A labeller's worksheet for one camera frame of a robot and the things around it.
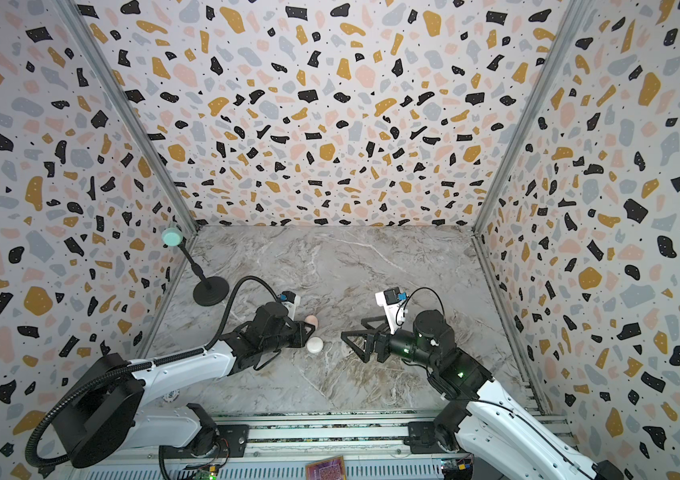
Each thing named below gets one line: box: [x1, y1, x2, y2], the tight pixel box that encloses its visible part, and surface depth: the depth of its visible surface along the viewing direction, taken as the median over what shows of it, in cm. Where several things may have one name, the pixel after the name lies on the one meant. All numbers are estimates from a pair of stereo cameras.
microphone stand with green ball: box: [161, 227, 230, 307], surface depth 102 cm
